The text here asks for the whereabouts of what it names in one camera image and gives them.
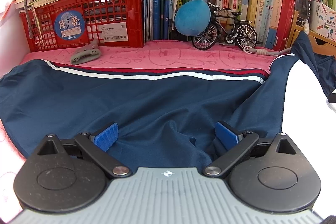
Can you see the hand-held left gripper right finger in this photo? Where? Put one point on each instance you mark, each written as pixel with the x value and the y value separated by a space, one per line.
pixel 227 134

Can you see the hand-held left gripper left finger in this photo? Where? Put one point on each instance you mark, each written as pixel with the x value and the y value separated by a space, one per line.
pixel 106 138

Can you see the navy white striped jacket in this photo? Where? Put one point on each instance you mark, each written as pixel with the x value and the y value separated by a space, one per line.
pixel 131 98

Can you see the small grey cloth item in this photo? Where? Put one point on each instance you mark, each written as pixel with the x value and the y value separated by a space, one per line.
pixel 86 55

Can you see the black model bicycle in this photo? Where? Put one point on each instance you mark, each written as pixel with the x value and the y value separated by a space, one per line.
pixel 245 32

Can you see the blue plush ball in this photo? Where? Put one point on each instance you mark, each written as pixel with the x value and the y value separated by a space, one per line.
pixel 191 17

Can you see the wooden drawer organizer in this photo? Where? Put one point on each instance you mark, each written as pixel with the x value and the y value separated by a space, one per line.
pixel 323 48

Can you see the red plastic crate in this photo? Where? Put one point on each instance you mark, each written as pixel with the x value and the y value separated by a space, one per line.
pixel 110 3

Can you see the white printed cardboard box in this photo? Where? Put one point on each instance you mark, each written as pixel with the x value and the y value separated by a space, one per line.
pixel 324 19

